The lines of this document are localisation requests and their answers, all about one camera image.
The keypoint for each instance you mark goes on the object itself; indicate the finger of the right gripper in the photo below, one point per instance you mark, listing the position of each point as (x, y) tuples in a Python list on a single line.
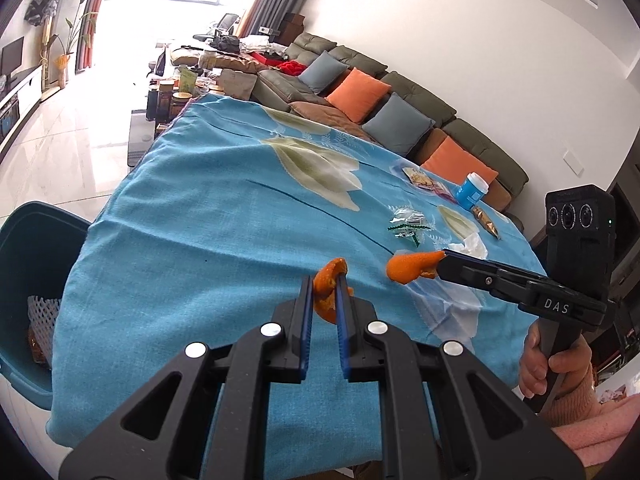
[(468, 271)]

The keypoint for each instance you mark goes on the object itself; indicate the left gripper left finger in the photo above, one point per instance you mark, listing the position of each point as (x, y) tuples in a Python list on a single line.
[(204, 415)]

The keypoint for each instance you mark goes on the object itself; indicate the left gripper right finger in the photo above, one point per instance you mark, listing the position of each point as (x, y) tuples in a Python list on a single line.
[(444, 414)]

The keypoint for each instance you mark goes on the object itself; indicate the white tissue bag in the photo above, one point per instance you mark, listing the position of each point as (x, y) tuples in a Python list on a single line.
[(472, 246)]

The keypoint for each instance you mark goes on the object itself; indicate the orange peel piece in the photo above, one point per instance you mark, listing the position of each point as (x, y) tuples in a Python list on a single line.
[(324, 287), (406, 268)]

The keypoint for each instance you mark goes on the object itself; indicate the green clear plastic wrapper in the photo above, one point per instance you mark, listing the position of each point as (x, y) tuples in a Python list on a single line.
[(408, 224)]

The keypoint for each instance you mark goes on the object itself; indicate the white foam fruit net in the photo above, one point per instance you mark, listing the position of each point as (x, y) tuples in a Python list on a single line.
[(42, 314)]

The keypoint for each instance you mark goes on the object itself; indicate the pink sleeve right forearm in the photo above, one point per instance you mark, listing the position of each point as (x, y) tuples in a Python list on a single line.
[(592, 430)]

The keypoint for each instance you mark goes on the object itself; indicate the teal trash bin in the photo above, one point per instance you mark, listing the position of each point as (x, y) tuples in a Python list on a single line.
[(39, 245)]

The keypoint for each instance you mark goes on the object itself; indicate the person right hand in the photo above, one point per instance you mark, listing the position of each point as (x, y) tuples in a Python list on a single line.
[(574, 364)]

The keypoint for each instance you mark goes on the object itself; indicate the gold foil snack packet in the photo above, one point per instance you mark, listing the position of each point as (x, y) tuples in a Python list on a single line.
[(485, 221)]

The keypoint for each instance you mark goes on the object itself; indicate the blue cup white lid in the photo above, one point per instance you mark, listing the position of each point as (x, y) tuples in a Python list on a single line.
[(471, 192)]

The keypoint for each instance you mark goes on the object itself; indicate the pink snack packet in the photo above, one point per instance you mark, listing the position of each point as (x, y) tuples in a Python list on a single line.
[(440, 190)]

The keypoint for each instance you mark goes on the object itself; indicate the orange cushion near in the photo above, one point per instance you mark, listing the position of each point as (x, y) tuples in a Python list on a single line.
[(455, 162)]

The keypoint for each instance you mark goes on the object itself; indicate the orange cushion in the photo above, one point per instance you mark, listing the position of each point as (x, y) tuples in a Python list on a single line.
[(357, 95), (455, 162)]

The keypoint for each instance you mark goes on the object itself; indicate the clear cracker packet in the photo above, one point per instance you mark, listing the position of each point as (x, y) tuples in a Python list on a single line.
[(418, 179)]

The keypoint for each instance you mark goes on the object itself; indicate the blue cushion near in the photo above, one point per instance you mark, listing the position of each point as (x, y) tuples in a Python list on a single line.
[(400, 126)]

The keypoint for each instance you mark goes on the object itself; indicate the blue cushion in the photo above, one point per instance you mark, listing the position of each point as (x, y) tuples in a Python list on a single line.
[(322, 72), (400, 126)]

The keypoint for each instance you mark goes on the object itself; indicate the blue floral tablecloth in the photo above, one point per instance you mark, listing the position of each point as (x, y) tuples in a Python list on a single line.
[(230, 209)]

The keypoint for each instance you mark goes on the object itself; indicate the orange cushion far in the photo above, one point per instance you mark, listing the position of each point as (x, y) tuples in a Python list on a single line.
[(357, 95)]

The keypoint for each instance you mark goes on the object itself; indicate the green sectional sofa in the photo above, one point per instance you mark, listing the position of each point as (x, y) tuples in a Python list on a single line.
[(278, 87)]

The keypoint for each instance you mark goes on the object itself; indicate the blue cushion far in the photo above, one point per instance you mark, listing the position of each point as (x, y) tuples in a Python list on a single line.
[(322, 72)]

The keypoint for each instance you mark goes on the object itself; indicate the cluttered coffee table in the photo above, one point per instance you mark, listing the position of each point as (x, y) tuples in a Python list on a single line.
[(175, 78)]

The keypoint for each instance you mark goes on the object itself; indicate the white black tv cabinet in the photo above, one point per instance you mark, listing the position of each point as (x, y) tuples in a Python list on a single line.
[(18, 103)]

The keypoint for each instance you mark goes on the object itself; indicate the tall green potted plant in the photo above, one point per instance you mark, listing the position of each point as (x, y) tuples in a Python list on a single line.
[(64, 39)]

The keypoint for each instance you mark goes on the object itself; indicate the left orange grey curtain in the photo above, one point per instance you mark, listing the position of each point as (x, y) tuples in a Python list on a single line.
[(84, 50)]

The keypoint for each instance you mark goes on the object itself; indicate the small black monitor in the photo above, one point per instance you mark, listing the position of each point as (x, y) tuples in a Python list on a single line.
[(11, 57)]

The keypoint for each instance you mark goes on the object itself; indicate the covered standing fan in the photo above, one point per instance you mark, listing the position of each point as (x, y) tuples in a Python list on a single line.
[(38, 10)]

